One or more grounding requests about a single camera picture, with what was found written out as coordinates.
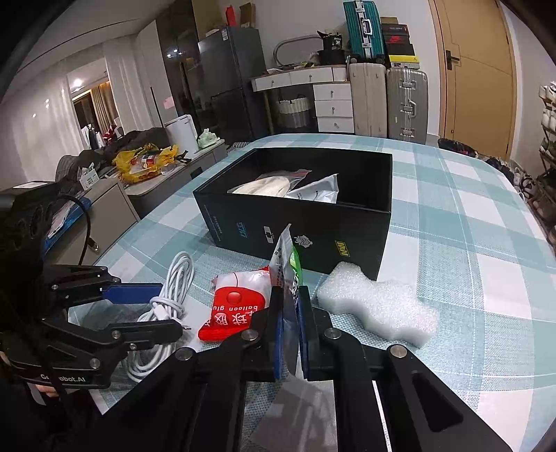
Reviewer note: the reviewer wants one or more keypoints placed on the white labelled box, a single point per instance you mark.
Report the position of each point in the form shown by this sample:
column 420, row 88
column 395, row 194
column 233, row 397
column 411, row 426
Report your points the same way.
column 89, row 178

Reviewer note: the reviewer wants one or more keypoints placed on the person's left forearm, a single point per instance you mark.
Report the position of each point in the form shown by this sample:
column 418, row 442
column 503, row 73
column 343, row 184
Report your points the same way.
column 26, row 426

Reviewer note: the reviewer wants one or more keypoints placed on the white printed packet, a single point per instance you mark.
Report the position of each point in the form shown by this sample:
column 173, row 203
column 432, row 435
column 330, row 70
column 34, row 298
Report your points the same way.
column 319, row 191

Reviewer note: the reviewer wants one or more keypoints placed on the brown cardboard box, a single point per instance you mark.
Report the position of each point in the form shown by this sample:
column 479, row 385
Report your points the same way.
column 247, row 15

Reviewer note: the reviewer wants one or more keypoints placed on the teal suitcase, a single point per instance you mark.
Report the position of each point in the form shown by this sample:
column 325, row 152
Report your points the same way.
column 360, row 30

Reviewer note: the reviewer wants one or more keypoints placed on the white air purifier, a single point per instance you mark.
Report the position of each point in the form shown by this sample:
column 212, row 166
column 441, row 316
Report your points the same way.
column 180, row 132

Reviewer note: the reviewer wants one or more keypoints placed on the silver suitcase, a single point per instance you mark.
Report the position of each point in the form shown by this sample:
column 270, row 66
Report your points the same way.
column 406, row 104

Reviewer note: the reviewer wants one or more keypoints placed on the white foam sheet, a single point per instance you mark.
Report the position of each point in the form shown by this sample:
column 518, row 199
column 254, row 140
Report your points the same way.
column 382, row 308

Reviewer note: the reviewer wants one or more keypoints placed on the black red shoe box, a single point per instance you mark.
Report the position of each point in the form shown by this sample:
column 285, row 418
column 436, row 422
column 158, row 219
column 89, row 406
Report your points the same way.
column 394, row 34

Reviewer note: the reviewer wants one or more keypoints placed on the beige cloth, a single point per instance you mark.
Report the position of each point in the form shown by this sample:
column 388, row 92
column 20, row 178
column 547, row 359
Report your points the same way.
column 265, row 186

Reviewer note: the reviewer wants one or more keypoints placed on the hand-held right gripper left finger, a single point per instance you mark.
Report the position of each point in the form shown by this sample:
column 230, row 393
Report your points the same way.
column 279, row 347

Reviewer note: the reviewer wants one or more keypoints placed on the yellow wooden door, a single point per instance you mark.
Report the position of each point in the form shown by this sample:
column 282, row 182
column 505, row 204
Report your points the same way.
column 482, row 87

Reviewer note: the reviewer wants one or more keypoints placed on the dark grey fridge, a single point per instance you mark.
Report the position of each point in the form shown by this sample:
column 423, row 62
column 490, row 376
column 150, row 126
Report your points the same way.
column 230, row 87

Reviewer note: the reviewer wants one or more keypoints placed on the black yellow shoe box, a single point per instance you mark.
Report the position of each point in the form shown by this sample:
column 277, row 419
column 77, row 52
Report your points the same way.
column 404, row 61

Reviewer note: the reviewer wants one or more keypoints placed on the grey oval frame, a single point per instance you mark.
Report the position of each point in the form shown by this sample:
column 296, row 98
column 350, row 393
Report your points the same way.
column 282, row 48

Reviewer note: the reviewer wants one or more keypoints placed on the red white packet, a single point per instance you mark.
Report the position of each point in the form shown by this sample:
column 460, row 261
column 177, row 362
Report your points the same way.
column 234, row 304

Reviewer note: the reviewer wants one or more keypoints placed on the white desk with drawers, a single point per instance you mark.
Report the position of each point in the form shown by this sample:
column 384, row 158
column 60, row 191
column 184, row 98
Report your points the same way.
column 332, row 108

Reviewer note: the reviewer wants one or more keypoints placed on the black paper bag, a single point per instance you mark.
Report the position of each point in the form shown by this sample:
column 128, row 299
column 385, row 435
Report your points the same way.
column 332, row 48

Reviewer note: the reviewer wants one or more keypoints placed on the green plastic bag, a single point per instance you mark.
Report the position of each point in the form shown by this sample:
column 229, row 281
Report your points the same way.
column 207, row 140

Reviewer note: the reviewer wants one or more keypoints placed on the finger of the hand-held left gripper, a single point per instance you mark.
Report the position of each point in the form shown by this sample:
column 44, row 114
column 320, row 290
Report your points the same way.
column 134, row 293
column 143, row 332

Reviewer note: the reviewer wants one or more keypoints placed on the black cardboard box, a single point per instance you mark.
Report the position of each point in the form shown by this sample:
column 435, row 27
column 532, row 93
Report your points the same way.
column 260, row 234

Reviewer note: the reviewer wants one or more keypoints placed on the white wicker basket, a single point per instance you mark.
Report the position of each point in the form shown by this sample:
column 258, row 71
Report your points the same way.
column 293, row 113

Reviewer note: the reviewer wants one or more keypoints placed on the pile of shoes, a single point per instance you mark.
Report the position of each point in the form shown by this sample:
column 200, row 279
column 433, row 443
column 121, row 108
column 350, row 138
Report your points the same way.
column 499, row 167

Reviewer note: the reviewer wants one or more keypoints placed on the wooden shoe rack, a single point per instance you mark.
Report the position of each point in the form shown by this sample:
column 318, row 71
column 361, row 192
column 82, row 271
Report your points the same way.
column 548, row 147

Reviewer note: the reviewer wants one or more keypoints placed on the grey low cabinet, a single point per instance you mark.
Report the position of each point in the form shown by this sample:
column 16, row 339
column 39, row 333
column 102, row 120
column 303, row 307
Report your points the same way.
column 160, row 191

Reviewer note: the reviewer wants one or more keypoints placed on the dark clothes pile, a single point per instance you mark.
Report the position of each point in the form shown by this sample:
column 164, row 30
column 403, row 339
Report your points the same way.
column 130, row 141

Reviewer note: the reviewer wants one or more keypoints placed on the beige suitcase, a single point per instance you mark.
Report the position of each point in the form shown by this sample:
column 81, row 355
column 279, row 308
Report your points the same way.
column 367, row 100

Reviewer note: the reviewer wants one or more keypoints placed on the white curtains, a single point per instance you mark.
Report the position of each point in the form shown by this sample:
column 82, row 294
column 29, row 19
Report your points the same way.
column 39, row 130

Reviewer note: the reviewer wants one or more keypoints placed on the yellow plastic bag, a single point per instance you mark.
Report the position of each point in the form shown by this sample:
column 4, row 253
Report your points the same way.
column 128, row 167

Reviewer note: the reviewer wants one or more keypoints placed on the brown shoe box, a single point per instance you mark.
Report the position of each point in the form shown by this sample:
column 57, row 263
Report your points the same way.
column 388, row 20

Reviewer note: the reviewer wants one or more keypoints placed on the green clear packet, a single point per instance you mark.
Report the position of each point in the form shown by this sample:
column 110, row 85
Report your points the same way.
column 282, row 256

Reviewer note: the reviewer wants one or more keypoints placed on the dark tall cabinet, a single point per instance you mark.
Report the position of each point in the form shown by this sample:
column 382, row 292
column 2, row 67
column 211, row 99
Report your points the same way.
column 178, row 65

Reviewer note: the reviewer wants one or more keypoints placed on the blue tray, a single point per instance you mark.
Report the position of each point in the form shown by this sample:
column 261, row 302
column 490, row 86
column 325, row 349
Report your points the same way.
column 74, row 221

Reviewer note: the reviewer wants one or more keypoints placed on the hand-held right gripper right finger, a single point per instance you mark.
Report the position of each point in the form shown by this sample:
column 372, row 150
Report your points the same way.
column 305, row 356

